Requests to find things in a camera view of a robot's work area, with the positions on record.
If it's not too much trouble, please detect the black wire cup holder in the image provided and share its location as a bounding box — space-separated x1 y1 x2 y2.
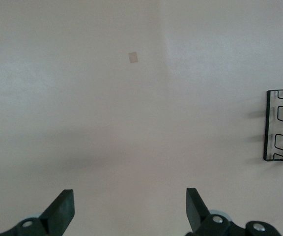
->
263 88 283 168

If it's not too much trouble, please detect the small brown tape patch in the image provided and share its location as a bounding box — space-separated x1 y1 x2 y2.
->
128 51 139 64

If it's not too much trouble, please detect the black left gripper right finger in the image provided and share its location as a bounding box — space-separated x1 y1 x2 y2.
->
185 188 282 236

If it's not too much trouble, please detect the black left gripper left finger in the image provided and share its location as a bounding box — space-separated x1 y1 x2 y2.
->
0 188 75 236

